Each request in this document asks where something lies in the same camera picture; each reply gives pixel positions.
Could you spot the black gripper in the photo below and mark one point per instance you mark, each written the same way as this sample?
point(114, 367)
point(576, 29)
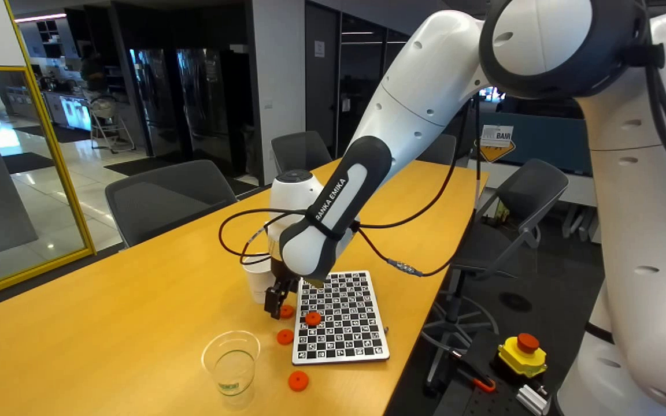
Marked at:
point(283, 277)

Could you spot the orange disc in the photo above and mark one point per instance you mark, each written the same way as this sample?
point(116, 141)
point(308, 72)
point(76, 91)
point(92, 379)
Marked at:
point(286, 335)
point(288, 312)
point(314, 318)
point(296, 379)

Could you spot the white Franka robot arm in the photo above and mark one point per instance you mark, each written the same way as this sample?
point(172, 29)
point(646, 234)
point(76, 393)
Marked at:
point(427, 92)

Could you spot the transparent plastic cup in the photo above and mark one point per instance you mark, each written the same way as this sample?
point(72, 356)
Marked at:
point(229, 371)

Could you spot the checkered marker calibration board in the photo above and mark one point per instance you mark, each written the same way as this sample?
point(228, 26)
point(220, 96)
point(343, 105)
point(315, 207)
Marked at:
point(349, 325)

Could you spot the grey fabric chair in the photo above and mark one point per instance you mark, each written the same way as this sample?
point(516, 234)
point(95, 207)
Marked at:
point(300, 150)
point(172, 197)

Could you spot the black perforated breadboard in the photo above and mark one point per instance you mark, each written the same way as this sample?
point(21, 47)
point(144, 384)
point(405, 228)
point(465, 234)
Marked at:
point(497, 404)

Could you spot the yellow red emergency stop button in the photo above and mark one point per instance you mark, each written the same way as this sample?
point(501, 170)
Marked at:
point(524, 359)

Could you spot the black office swivel chair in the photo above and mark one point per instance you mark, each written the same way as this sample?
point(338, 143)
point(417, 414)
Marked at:
point(530, 193)

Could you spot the grey metal block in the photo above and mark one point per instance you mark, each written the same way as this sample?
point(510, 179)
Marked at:
point(532, 397)

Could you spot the yellow framed glass partition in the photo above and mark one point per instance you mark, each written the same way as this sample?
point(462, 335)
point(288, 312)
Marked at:
point(10, 193)

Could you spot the blue partition panel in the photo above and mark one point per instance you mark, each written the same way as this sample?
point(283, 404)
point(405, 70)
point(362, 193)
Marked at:
point(549, 141)

